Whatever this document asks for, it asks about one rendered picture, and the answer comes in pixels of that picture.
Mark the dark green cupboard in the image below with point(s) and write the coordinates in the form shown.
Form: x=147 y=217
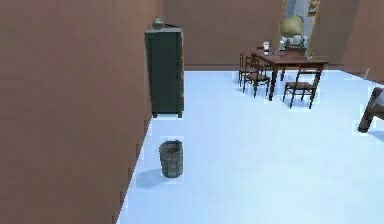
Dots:
x=165 y=71

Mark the brown wooden dining table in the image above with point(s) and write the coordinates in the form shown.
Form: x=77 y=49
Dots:
x=286 y=61

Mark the grey woven bin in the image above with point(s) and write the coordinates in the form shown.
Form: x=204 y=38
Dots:
x=171 y=158

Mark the clear glass jar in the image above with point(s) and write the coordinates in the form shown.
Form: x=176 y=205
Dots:
x=266 y=46

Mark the dark wooden chair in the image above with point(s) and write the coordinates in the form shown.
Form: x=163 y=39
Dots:
x=300 y=86
x=255 y=76
x=242 y=68

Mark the small green bottle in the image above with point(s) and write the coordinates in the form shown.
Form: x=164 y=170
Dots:
x=310 y=55

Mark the brown wooden bed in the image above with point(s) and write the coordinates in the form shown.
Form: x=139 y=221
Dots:
x=371 y=109

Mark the olive round pot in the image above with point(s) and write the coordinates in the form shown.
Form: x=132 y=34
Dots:
x=158 y=23

